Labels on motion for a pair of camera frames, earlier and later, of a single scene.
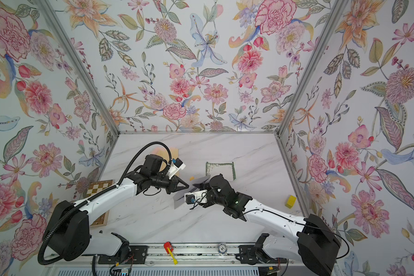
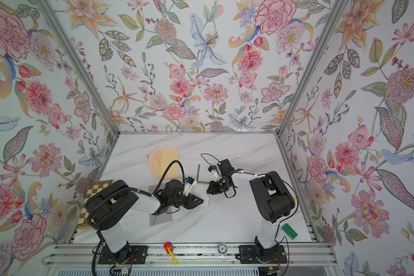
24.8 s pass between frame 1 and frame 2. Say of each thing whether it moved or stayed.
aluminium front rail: stayed
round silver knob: stayed
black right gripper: moved
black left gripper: moved
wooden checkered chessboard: stayed
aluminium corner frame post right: stayed
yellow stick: stayed
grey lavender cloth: moved
